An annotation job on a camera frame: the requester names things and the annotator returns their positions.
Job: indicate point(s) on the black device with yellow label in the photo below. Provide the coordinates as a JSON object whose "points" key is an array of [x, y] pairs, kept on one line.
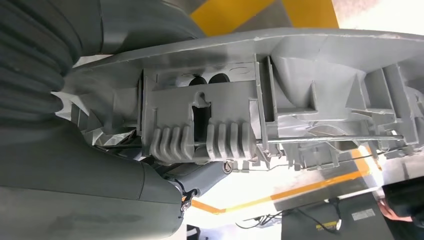
{"points": [[364, 232]]}

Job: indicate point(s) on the person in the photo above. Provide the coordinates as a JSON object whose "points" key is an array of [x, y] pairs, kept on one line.
{"points": [[407, 198]]}

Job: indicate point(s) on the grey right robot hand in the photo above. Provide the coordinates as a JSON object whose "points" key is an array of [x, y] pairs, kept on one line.
{"points": [[66, 185]]}

